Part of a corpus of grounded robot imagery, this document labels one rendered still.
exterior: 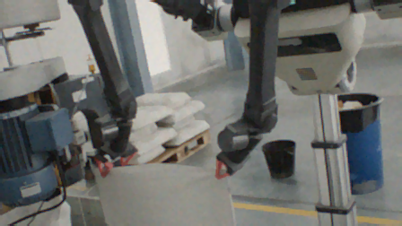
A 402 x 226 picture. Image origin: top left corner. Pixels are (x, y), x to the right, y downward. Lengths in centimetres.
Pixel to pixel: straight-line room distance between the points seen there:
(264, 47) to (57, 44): 586
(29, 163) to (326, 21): 91
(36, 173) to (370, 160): 267
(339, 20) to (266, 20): 46
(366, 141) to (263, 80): 241
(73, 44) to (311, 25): 573
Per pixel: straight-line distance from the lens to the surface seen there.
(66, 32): 692
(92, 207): 225
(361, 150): 347
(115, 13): 759
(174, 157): 478
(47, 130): 121
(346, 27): 144
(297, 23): 147
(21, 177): 126
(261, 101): 114
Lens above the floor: 150
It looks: 13 degrees down
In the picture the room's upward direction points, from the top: 10 degrees counter-clockwise
